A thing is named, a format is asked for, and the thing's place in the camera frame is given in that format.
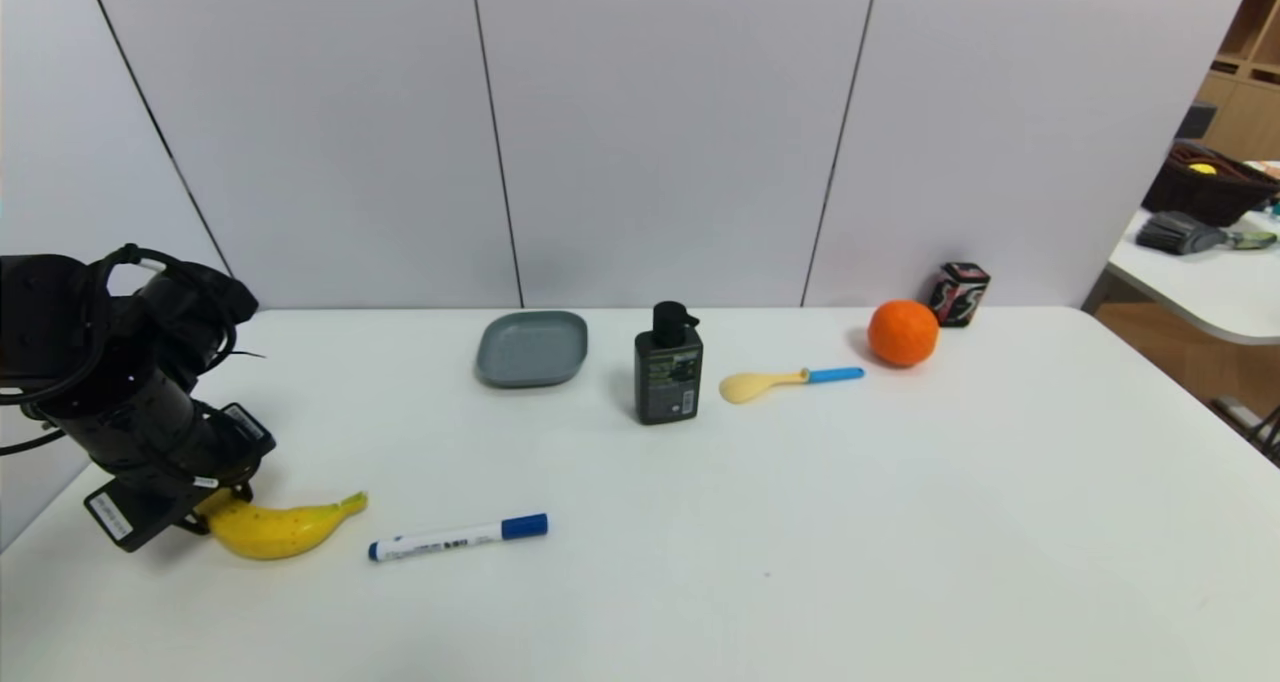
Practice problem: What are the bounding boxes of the black metal chair base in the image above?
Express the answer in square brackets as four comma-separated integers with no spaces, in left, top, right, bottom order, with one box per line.
[1210,396,1280,466]

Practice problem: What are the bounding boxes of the small black patterned box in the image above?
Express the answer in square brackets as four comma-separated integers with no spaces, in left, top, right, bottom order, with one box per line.
[929,263,991,329]

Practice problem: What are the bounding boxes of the wooden shelf unit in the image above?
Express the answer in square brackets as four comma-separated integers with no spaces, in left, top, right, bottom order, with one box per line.
[1189,0,1280,163]

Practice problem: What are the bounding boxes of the white side table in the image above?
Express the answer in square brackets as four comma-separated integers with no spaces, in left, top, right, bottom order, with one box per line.
[1079,161,1280,347]

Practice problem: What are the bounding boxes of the yellow spoon with blue handle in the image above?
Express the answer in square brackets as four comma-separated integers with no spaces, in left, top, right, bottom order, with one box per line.
[719,366,866,405]

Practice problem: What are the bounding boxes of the orange fruit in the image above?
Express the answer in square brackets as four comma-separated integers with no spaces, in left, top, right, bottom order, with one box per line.
[867,300,940,368]

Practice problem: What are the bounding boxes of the black woven basket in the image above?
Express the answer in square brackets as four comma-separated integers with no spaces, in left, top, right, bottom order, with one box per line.
[1141,141,1280,229]

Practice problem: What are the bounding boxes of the gray rounded square dish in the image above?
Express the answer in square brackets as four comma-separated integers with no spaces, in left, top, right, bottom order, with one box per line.
[476,310,589,389]

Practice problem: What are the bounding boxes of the gray brush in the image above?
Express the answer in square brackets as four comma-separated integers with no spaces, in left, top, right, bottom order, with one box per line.
[1135,211,1278,258]

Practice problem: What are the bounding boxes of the black pump dispenser bottle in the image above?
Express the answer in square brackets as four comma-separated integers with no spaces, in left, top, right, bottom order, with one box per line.
[634,301,704,426]

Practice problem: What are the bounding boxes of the yellow banana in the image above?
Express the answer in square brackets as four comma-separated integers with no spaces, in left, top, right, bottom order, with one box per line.
[196,489,369,561]

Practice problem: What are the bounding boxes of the white marker with blue cap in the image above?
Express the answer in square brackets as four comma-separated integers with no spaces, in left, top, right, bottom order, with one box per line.
[368,512,550,563]

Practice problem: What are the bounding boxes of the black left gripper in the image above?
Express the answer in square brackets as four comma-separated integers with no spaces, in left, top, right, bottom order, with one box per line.
[54,364,277,553]

